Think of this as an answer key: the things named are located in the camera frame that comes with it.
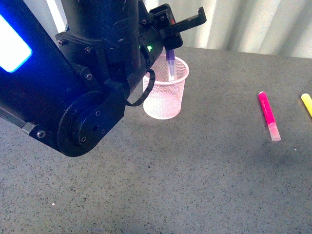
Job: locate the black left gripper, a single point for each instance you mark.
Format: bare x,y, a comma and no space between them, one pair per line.
159,31

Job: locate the purple pen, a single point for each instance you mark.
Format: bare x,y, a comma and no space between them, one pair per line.
170,57

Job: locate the pink pen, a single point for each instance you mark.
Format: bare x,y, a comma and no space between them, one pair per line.
269,117

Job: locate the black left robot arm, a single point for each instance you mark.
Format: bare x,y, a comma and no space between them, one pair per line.
70,91

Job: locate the pink mesh cup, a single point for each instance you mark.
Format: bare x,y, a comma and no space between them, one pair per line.
165,99

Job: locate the white curtain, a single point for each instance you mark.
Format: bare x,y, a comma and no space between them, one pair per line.
272,27

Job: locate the yellow pen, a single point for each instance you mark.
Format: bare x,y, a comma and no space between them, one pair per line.
307,100

